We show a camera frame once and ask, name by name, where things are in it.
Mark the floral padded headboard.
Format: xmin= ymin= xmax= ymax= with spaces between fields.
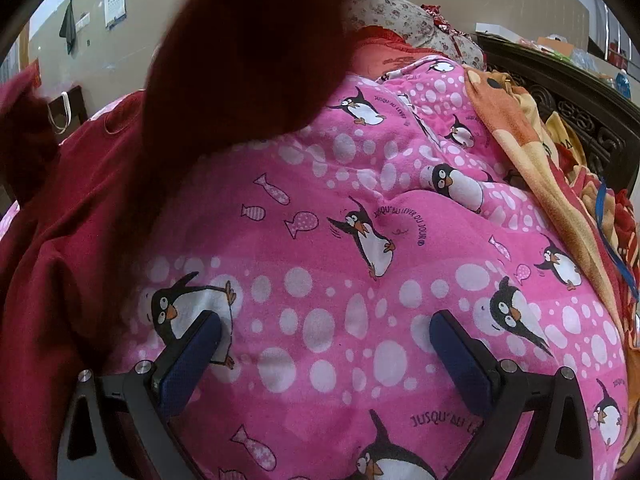
xmin=343 ymin=0 xmax=486 ymax=70

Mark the dark red fleece garment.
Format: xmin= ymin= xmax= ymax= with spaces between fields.
xmin=1 ymin=0 xmax=349 ymax=479

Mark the dark cloth hanging on wall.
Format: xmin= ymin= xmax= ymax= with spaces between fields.
xmin=58 ymin=0 xmax=77 ymax=55

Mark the right red heart pillow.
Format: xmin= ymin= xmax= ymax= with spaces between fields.
xmin=347 ymin=25 xmax=434 ymax=80

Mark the dark carved wooden cabinet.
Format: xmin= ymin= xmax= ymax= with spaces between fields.
xmin=475 ymin=32 xmax=640 ymax=193

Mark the orange cartoon blanket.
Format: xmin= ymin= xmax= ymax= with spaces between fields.
xmin=463 ymin=65 xmax=639 ymax=356

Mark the dark wooden side table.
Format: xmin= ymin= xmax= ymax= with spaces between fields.
xmin=48 ymin=84 xmax=89 ymax=141

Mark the pink penguin print quilt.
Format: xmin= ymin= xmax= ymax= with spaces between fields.
xmin=0 ymin=54 xmax=633 ymax=480

